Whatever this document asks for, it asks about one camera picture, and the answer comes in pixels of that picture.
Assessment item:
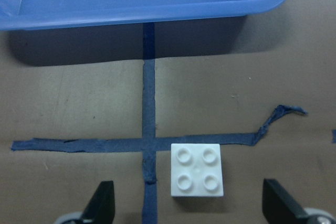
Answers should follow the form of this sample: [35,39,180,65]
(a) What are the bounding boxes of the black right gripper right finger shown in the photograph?
[262,178,309,223]

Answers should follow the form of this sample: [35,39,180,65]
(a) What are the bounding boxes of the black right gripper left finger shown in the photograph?
[80,180,116,224]

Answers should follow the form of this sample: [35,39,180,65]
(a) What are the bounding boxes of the white block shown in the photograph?
[171,143,224,197]

